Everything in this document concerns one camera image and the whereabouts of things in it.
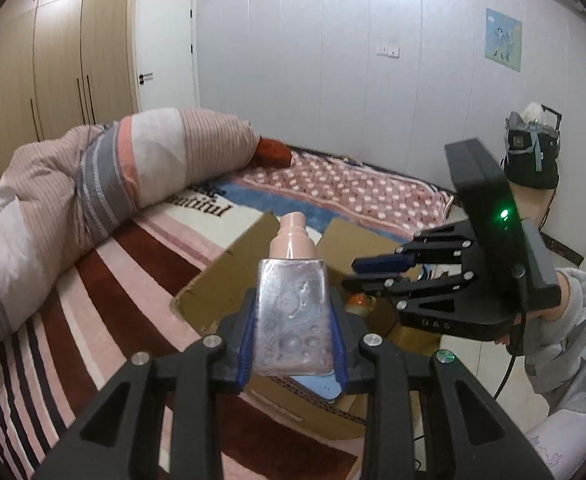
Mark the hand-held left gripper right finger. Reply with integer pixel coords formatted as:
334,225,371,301
323,285,556,480

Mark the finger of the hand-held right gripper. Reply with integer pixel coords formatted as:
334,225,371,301
351,222,477,274
342,269,479,312

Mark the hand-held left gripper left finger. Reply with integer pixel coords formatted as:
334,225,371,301
33,287,260,480

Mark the pink pump bottle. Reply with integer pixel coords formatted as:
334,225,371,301
257,212,335,378

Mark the cardboard box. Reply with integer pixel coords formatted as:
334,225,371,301
172,210,444,443

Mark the person's right forearm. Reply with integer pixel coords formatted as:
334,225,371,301
523,267,586,416

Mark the light blue item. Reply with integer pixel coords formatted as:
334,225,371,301
303,375,347,404

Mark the wooden bedside table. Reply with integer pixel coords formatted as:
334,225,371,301
510,182,560,233

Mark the dark bag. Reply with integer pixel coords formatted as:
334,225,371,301
503,102,563,190

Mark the pink dotted blanket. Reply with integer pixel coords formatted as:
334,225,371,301
228,152,456,242

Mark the striped printed blanket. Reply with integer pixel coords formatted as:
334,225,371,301
0,180,370,480

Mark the red pillow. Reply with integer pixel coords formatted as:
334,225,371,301
253,137,292,168

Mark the person's leg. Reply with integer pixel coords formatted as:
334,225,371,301
523,405,586,480

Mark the striped pink quilt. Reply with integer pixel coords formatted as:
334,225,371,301
0,106,263,347

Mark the white door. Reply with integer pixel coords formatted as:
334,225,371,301
134,0,197,114

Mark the wooden wardrobe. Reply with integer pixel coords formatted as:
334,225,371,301
0,0,140,216

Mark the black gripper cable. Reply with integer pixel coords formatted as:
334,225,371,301
493,310,528,402

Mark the wall poster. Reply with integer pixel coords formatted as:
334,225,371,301
485,8,523,70

